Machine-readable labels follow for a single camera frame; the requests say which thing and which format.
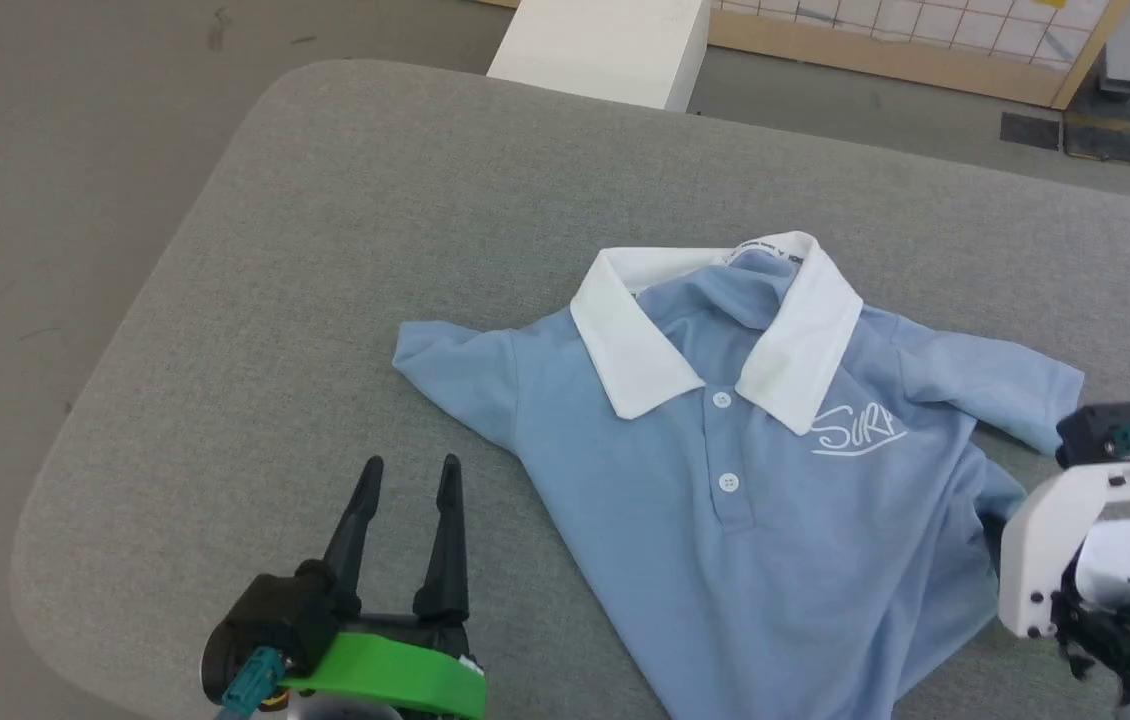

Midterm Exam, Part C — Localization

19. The grey metal stand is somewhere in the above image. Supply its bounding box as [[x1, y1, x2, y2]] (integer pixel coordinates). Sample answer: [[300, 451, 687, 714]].
[[1097, 0, 1130, 99]]

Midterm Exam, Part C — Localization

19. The light blue white-collared polo shirt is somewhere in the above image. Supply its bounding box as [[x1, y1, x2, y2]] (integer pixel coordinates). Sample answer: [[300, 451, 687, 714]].
[[392, 232, 1086, 720]]

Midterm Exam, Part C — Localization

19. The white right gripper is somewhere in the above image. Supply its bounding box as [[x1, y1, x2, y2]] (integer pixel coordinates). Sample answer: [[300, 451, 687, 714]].
[[999, 461, 1130, 642]]

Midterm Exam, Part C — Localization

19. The white box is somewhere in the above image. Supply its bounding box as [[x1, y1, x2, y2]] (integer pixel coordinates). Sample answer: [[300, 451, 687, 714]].
[[487, 0, 711, 111]]

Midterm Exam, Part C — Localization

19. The small black floor tape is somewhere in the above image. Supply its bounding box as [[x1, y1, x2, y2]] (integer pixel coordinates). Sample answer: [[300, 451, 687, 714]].
[[1000, 112, 1063, 153]]

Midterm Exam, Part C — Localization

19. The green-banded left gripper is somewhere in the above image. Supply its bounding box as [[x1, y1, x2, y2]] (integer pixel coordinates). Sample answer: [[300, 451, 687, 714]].
[[280, 453, 489, 720]]

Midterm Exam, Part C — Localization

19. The lemon print tiled panel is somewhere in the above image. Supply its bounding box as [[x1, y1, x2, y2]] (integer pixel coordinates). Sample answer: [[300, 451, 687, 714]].
[[710, 0, 1130, 109]]

